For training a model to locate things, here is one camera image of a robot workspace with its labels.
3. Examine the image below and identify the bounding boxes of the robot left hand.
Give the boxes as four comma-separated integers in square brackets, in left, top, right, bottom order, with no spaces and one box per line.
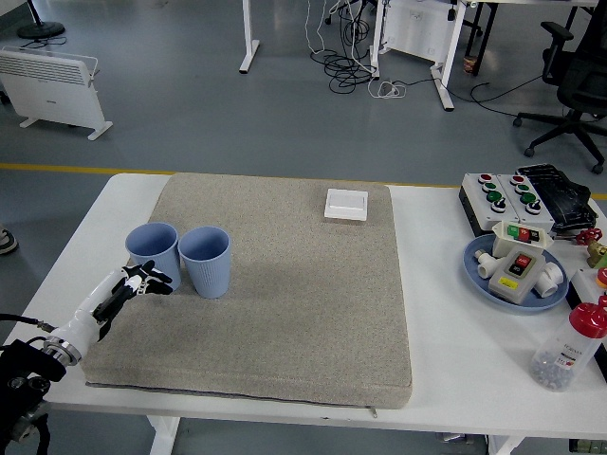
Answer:
[50,260,175,364]

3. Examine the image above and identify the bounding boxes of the blue ribbed plastic cup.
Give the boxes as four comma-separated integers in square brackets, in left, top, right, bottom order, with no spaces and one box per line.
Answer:
[124,222,182,291]
[177,226,232,300]

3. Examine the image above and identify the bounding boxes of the white table leg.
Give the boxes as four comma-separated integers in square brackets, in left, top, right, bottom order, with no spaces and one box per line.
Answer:
[145,415,181,455]
[487,434,527,455]

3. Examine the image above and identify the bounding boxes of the grey-brown cushion mat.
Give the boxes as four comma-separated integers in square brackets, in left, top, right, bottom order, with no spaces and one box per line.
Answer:
[79,172,413,410]

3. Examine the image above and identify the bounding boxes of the white panel heater with grille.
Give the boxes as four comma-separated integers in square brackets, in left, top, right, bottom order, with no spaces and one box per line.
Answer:
[0,45,114,141]

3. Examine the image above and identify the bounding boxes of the black round stand base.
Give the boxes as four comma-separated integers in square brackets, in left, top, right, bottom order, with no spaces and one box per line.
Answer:
[16,0,66,40]

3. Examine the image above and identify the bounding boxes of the white desk leg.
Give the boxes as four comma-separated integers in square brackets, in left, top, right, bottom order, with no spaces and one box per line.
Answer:
[238,0,261,74]
[429,0,469,112]

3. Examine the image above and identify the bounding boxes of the blue plate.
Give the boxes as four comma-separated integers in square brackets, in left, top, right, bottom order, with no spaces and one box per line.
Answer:
[462,233,570,316]

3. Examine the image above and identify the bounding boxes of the white pipe tee fitting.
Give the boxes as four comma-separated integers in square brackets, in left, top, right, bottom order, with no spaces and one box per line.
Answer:
[474,249,499,281]

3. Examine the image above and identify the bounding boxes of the white four-button control box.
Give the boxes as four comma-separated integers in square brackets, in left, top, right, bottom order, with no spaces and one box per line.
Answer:
[495,173,556,233]
[457,172,523,238]

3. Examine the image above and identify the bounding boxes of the white pipe coupling fitting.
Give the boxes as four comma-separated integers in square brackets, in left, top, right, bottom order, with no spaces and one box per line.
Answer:
[534,262,565,299]

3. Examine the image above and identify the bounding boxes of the clear bottle with red cap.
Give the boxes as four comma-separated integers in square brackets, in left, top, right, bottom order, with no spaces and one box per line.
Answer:
[529,296,607,393]

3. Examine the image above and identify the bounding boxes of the black foot pedal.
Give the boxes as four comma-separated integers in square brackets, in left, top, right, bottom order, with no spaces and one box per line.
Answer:
[515,163,599,238]

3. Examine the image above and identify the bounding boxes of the emergency stop button box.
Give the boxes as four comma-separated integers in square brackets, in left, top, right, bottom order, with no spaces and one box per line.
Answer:
[566,267,607,323]

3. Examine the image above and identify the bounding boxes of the black office chair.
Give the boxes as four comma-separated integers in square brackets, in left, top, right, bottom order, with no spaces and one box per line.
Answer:
[512,0,607,174]

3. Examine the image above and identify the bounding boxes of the white wall switch plate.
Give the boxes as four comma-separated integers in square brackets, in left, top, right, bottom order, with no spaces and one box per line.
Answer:
[323,188,371,222]

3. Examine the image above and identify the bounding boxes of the white hanging cable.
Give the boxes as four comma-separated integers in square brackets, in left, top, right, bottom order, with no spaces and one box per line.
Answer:
[303,0,342,56]

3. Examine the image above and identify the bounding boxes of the black cable bundle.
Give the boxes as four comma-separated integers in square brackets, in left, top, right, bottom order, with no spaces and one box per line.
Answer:
[310,0,380,95]

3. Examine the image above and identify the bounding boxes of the white coiled cable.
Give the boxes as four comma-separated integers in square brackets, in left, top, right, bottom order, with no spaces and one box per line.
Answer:
[367,79,408,100]

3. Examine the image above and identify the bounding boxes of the grey push-button switch box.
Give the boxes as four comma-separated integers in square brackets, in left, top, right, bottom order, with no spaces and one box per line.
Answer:
[487,248,542,304]

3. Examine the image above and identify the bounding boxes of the white switch box, coloured buttons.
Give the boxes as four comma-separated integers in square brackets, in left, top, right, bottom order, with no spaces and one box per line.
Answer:
[490,220,555,260]

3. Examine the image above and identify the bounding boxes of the long black floor cable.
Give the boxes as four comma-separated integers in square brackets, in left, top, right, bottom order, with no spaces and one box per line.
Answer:
[400,74,546,118]

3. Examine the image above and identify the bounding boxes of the black desk frame leg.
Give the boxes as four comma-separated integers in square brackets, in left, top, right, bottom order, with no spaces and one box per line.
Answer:
[463,0,499,58]

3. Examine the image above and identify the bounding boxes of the brass valve with red handle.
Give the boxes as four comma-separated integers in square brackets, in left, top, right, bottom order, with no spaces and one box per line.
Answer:
[576,227,607,270]

